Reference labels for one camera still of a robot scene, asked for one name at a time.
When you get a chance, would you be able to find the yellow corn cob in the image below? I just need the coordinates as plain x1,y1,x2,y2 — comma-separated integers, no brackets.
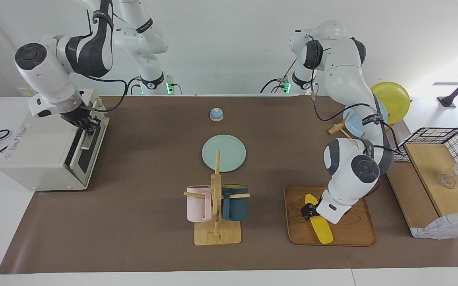
305,194,334,244

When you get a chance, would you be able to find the black wire basket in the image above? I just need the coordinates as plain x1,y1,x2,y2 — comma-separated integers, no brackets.
392,127,458,199

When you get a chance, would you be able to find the dark blue mug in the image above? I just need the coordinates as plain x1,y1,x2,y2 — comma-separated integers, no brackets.
221,184,249,222

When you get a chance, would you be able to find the small clear glass bowl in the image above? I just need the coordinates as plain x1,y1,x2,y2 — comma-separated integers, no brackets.
438,173,457,189

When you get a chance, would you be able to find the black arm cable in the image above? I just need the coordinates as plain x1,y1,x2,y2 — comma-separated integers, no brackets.
310,36,405,156
81,75,139,112

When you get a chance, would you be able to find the white electrical box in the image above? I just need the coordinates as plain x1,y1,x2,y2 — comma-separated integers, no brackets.
17,85,39,97

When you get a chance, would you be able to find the mint green plate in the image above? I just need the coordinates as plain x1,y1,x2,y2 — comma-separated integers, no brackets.
202,135,246,172

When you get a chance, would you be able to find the wooden plate rack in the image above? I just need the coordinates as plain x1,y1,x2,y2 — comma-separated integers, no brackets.
328,113,394,139

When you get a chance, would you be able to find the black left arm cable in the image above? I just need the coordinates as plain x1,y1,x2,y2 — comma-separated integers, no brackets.
310,36,405,156

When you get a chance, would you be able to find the pink mug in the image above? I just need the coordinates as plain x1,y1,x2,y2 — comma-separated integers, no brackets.
186,185,213,223

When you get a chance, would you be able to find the white checked cloth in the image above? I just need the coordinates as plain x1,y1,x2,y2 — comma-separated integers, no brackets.
410,209,458,240

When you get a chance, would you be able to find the wooden mug tree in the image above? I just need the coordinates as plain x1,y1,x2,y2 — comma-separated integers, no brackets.
184,150,250,246

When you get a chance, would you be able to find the light blue plate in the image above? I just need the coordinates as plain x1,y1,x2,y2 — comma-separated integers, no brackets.
343,99,388,137

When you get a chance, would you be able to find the wooden shelf box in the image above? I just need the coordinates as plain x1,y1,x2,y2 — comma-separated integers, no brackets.
382,143,458,231

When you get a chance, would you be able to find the white toaster oven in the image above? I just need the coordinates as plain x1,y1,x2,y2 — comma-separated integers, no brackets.
0,88,110,191

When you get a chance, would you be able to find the oven door with handle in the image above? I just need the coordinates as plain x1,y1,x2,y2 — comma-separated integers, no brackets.
64,113,110,188

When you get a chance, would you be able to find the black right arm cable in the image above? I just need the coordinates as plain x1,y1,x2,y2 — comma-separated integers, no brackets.
81,75,139,112

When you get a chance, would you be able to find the yellow plate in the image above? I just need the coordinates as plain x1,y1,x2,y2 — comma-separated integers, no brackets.
371,81,411,122

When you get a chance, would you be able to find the brown table mat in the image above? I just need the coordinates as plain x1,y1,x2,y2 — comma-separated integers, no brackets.
0,95,458,274

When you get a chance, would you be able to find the wooden serving tray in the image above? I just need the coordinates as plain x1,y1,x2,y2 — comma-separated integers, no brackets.
284,186,378,247

